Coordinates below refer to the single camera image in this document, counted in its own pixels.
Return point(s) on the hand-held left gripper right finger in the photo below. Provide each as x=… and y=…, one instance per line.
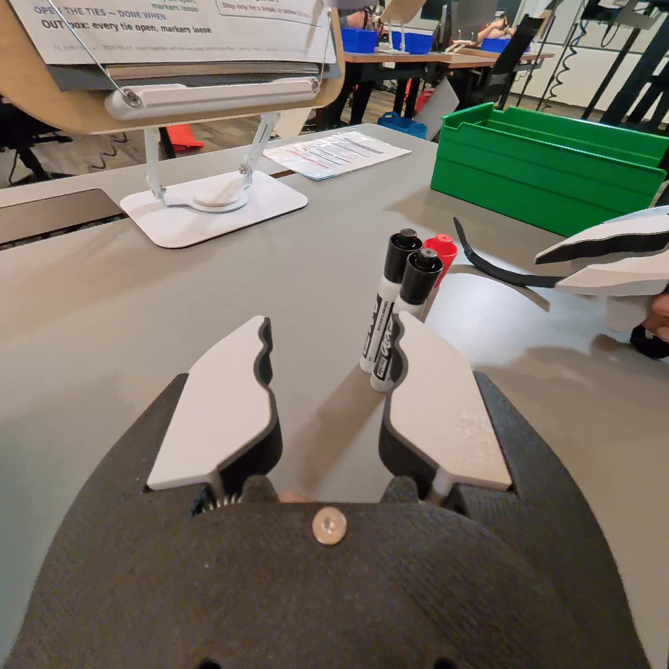
x=449, y=418

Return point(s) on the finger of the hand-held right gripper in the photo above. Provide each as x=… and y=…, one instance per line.
x=622, y=274
x=627, y=224

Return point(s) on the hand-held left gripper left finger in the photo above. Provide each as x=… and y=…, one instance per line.
x=209, y=413

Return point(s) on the black dry-erase marker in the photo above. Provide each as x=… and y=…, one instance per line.
x=418, y=282
x=389, y=261

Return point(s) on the red dry-erase marker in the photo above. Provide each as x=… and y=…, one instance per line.
x=443, y=248

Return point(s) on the another person's forearm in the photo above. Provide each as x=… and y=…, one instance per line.
x=491, y=32

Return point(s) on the person's right hand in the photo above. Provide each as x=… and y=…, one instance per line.
x=662, y=304

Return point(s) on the green plastic bin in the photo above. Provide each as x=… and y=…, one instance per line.
x=549, y=183

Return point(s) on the black office chair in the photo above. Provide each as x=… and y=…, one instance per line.
x=26, y=136
x=515, y=62

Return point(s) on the white panel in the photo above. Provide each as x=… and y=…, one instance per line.
x=439, y=110

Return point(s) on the blue plastic bin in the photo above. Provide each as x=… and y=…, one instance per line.
x=413, y=43
x=494, y=45
x=359, y=41

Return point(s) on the blue bag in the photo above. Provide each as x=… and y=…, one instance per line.
x=402, y=125

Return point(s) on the wooden work table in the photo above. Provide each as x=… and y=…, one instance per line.
x=418, y=58

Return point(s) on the red floor object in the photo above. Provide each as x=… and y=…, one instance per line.
x=185, y=138

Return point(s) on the laminated paper sheet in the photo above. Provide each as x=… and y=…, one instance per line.
x=334, y=154

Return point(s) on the printed instruction sheet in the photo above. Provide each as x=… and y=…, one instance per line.
x=183, y=31

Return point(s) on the dark metal table frame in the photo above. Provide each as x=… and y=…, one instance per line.
x=627, y=62

